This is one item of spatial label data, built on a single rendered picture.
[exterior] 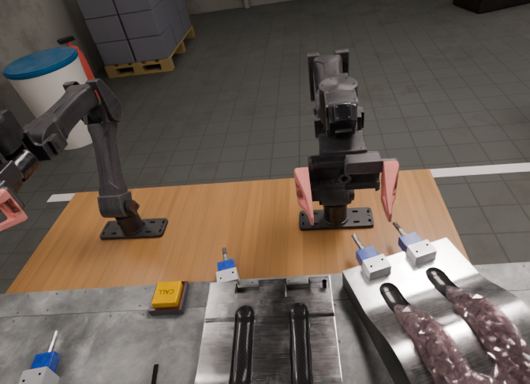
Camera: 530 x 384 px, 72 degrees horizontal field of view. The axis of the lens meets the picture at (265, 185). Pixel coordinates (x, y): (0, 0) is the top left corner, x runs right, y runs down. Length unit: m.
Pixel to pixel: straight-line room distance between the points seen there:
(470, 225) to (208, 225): 1.52
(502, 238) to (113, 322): 1.83
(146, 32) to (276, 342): 4.12
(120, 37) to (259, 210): 3.82
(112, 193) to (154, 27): 3.57
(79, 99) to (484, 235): 1.92
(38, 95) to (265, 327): 2.93
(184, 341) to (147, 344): 0.08
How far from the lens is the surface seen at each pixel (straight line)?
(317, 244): 0.98
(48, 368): 0.95
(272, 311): 0.77
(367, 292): 0.83
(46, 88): 3.37
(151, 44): 4.60
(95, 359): 0.97
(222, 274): 0.90
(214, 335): 0.78
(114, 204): 1.07
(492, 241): 2.18
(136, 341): 0.94
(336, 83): 0.58
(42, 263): 1.26
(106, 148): 1.06
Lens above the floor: 1.55
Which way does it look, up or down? 39 degrees down
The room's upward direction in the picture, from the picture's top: 11 degrees counter-clockwise
